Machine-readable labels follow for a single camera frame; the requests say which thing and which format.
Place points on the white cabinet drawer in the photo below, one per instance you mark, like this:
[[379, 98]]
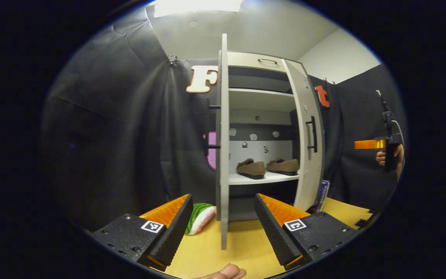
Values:
[[246, 60]]

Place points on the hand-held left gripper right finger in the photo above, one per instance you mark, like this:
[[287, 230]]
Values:
[[275, 232]]

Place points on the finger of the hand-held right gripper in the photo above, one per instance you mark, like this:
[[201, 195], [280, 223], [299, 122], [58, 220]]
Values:
[[368, 144]]

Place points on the blue box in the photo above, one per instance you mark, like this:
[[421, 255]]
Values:
[[322, 195]]

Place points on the black backdrop cloth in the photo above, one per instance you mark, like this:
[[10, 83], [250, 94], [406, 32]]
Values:
[[362, 116], [110, 135]]

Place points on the white shoe cabinet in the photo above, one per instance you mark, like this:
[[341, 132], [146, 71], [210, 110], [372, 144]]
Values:
[[258, 99]]

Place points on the watermelon plush toy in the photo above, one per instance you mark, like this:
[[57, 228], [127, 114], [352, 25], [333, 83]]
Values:
[[199, 219]]

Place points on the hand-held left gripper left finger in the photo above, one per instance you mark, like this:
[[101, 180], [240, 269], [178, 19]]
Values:
[[172, 236]]

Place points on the metal cloth clip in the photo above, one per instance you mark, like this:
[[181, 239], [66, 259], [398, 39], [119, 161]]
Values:
[[173, 59], [329, 82]]

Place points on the ceiling light panel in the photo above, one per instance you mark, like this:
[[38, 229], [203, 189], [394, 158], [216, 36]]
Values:
[[196, 7]]

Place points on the brown fuzzy shoe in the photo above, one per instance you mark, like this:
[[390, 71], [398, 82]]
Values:
[[283, 166], [251, 169]]

